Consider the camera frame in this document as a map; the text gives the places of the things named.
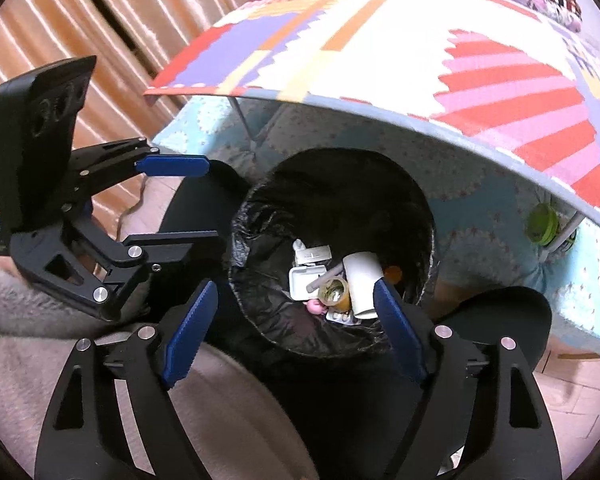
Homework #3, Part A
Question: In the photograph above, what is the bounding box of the small white packet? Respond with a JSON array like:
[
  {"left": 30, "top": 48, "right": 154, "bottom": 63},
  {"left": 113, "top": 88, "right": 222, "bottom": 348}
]
[{"left": 302, "top": 245, "right": 334, "bottom": 266}]

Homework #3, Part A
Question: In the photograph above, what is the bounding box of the fluffy beige robe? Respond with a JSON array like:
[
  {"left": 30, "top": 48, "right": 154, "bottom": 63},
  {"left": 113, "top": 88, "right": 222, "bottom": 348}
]
[{"left": 0, "top": 320, "right": 321, "bottom": 480}]

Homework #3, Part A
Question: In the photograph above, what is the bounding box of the black bag lined bin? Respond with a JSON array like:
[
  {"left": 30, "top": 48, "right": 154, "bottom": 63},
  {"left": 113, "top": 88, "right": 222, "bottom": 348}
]
[{"left": 227, "top": 147, "right": 437, "bottom": 361}]

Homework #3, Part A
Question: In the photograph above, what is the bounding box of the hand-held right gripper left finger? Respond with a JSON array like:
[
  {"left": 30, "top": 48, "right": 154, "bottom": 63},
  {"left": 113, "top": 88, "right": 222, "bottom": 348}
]
[{"left": 32, "top": 279, "right": 220, "bottom": 480}]

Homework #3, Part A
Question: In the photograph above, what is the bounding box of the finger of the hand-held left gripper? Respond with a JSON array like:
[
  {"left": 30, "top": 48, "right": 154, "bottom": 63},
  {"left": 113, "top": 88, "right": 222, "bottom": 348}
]
[
  {"left": 10, "top": 225, "right": 226, "bottom": 322},
  {"left": 67, "top": 137, "right": 212, "bottom": 208}
]

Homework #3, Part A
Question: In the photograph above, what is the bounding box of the orange plastic jar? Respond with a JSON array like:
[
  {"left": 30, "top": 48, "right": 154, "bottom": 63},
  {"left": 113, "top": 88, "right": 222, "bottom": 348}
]
[{"left": 317, "top": 277, "right": 352, "bottom": 311}]

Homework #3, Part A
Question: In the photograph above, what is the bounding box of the white paper roll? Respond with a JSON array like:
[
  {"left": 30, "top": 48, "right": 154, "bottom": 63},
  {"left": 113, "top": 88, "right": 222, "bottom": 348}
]
[{"left": 342, "top": 252, "right": 384, "bottom": 319}]

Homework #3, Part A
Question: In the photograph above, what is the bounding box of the white plastic box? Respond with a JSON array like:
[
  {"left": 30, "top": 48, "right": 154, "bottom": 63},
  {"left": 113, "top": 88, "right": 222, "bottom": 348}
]
[{"left": 288, "top": 266, "right": 329, "bottom": 302}]

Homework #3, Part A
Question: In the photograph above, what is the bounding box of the grey tube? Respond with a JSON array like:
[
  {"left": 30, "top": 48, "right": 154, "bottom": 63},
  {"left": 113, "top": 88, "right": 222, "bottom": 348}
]
[{"left": 306, "top": 267, "right": 346, "bottom": 292}]

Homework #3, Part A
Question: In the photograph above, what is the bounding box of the green tape roll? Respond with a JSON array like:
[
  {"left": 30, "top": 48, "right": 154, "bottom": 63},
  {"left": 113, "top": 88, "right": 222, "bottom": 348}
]
[{"left": 525, "top": 202, "right": 561, "bottom": 246}]

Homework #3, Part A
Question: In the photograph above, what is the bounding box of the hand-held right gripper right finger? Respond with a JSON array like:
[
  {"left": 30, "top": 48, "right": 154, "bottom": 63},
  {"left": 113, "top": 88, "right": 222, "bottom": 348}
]
[{"left": 372, "top": 277, "right": 563, "bottom": 480}]

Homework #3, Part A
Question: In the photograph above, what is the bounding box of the orange brown curtain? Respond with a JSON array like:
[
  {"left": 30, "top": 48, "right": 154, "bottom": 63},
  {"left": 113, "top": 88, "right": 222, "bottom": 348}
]
[{"left": 0, "top": 0, "right": 292, "bottom": 241}]

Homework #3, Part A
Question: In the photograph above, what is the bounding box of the pink patterned folded blanket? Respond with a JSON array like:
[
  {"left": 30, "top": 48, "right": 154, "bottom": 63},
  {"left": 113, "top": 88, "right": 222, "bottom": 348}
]
[{"left": 482, "top": 0, "right": 584, "bottom": 34}]

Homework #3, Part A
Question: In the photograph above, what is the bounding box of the metal table leg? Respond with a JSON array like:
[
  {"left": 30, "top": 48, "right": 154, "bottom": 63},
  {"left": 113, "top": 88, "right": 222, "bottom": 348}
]
[
  {"left": 229, "top": 95, "right": 259, "bottom": 154},
  {"left": 537, "top": 210, "right": 582, "bottom": 264}
]

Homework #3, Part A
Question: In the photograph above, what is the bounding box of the colourful foam puzzle mat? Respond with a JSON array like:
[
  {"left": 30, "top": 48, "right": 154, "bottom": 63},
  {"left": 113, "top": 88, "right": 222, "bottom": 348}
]
[{"left": 144, "top": 0, "right": 600, "bottom": 222}]

